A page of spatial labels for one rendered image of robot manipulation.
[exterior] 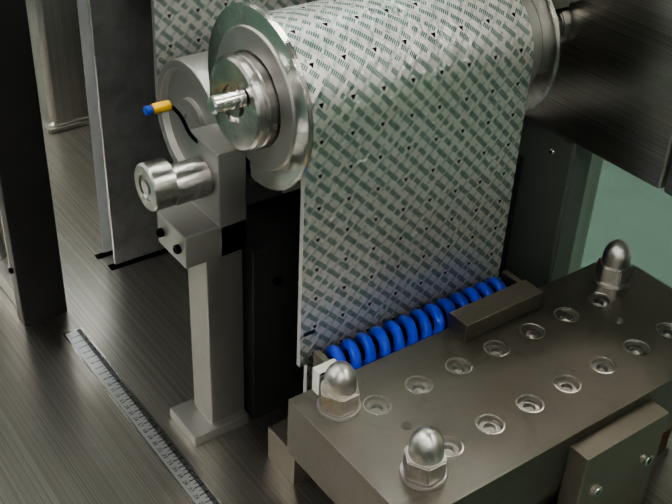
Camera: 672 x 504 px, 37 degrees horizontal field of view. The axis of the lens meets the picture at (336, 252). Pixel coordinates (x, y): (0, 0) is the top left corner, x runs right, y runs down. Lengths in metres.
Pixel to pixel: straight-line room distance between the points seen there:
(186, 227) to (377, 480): 0.26
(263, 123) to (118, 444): 0.38
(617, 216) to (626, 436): 2.36
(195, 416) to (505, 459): 0.33
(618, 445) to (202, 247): 0.38
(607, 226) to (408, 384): 2.31
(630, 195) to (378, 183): 2.53
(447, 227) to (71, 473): 0.41
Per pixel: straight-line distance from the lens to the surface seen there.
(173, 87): 0.94
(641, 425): 0.88
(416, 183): 0.85
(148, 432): 1.00
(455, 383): 0.86
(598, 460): 0.85
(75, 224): 1.31
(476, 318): 0.91
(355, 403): 0.81
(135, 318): 1.14
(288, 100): 0.75
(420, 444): 0.75
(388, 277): 0.89
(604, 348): 0.93
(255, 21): 0.77
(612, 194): 3.31
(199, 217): 0.86
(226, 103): 0.75
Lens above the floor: 1.59
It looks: 34 degrees down
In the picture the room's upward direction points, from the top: 3 degrees clockwise
